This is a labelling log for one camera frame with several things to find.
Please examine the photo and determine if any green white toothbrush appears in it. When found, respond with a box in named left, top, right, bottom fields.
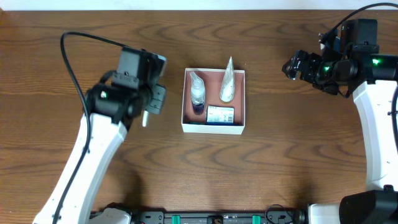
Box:
left=142, top=110, right=149, bottom=128

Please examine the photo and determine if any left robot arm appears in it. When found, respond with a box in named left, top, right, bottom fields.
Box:
left=34, top=83, right=166, bottom=224

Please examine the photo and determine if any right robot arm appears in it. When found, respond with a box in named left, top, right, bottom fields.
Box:
left=282, top=50, right=397, bottom=223

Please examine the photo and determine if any green white soap bar pack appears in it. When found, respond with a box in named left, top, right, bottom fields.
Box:
left=206, top=105, right=234, bottom=125

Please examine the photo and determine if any right black cable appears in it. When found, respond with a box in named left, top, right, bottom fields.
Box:
left=320, top=2, right=398, bottom=44

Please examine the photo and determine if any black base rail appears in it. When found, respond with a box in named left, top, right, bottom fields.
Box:
left=90, top=202, right=310, bottom=224

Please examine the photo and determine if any green white toothpaste tube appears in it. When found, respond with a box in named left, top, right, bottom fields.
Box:
left=187, top=121, right=206, bottom=125

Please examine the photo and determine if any white cardboard box, pink interior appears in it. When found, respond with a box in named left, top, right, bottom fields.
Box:
left=181, top=68, right=246, bottom=135

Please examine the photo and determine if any clear pump soap bottle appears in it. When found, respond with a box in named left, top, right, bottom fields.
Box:
left=190, top=72, right=206, bottom=115

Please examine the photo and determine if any white floral lotion tube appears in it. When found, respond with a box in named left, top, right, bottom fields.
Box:
left=220, top=57, right=235, bottom=103

